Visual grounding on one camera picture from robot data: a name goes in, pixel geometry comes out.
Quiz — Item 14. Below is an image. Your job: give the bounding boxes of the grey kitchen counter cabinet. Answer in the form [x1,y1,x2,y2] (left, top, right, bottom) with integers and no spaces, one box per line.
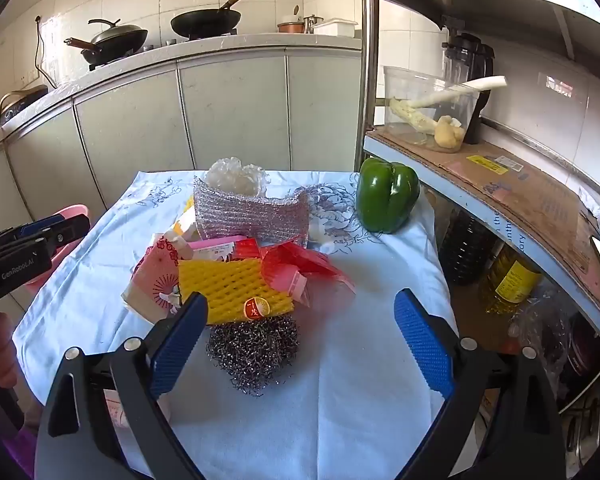
[0,35,363,241]

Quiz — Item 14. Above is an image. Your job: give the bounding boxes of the purple clothing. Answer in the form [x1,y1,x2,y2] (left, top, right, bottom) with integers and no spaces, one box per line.
[0,425,37,478]

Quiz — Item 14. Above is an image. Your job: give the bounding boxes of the clear plastic container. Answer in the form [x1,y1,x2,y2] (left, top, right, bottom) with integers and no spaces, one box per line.
[383,65,483,151]

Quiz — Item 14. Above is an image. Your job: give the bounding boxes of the silver glitter scrub cloth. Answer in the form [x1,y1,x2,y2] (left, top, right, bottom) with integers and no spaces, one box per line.
[193,176,311,248]

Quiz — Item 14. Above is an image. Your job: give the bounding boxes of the pink plastic bucket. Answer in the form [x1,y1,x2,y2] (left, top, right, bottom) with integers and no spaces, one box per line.
[25,204,91,296]

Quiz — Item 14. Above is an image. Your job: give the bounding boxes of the brown cardboard box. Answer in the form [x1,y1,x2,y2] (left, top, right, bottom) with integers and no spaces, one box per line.
[450,280,518,353]

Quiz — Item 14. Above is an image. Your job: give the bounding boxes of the metal shelf rack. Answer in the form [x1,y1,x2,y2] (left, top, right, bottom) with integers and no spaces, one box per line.
[355,0,600,480]

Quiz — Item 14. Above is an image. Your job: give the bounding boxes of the black wok with lid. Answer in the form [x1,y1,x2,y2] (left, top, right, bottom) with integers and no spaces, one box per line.
[64,19,149,66]

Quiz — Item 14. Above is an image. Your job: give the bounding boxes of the white rectangular container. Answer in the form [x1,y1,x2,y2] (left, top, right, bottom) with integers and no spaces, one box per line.
[312,18,358,37]

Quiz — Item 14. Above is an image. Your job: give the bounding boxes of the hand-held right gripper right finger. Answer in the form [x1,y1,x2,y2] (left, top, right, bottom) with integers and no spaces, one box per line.
[393,288,567,480]

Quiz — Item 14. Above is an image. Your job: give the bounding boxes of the pink fan-print paper packet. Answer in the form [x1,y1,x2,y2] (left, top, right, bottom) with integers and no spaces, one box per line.
[121,232,196,323]

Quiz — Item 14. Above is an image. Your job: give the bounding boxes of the dark sauce bottle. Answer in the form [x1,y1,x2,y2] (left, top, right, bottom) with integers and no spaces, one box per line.
[439,210,498,286]

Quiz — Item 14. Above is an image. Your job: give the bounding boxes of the black power cable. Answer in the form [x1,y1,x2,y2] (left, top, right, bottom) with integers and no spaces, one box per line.
[34,15,58,90]

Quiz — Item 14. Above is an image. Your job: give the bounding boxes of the black wooden-handled frying pan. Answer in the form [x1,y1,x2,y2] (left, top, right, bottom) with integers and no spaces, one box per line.
[170,0,262,39]

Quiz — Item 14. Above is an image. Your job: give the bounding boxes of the yellow white wrapper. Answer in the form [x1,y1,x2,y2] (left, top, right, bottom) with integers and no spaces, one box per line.
[172,197,201,241]

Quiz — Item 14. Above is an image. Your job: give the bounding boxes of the red plastic bag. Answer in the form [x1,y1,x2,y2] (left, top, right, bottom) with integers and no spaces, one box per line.
[232,238,356,311]

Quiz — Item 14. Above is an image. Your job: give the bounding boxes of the ginger root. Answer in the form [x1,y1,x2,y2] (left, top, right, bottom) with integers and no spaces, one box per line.
[434,115,467,153]

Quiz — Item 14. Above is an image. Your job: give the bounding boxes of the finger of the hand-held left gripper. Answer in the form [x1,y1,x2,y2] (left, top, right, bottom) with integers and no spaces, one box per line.
[44,214,92,261]
[0,214,76,257]

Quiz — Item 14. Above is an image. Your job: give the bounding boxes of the steel wool scourer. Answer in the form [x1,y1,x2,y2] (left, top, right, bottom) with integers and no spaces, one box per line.
[207,314,301,397]

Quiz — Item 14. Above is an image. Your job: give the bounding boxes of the stacked metal cookware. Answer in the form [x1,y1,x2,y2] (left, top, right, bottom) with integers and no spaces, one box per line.
[560,310,600,466]

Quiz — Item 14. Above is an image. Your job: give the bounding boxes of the light blue floral tablecloth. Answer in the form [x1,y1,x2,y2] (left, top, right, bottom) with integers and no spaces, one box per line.
[12,170,461,480]

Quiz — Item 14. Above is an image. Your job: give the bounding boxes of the clear plastic wrap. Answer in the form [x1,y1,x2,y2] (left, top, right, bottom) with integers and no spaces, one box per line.
[205,156,270,198]

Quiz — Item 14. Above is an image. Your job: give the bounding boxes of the green bell pepper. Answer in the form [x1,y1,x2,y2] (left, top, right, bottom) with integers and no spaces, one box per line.
[356,157,421,234]

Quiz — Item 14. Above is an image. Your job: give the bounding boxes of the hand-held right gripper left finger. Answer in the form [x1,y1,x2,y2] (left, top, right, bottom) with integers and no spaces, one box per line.
[34,291,211,480]

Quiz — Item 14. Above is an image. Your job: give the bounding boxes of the black blender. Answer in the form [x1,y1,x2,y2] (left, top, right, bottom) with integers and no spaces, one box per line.
[441,16,496,145]

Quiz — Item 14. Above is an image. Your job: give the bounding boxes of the white leek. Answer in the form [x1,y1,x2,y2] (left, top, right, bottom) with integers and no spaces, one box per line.
[390,76,508,133]

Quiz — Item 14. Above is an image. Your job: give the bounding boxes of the yellow cooking oil bottle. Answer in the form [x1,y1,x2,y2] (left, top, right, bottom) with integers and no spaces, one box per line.
[477,242,543,317]

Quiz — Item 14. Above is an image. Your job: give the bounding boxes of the clear plastic bag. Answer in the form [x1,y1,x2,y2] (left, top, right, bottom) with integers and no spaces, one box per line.
[510,285,588,386]

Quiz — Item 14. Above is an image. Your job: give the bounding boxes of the yellow foam fruit net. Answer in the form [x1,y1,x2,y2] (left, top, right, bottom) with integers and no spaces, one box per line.
[178,257,296,325]

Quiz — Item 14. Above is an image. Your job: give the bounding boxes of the brown cardboard sheet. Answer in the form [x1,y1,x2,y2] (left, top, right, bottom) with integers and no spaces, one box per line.
[375,127,600,306]

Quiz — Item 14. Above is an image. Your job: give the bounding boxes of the black electric cooker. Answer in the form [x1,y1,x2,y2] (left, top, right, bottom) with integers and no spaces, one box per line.
[0,85,49,126]

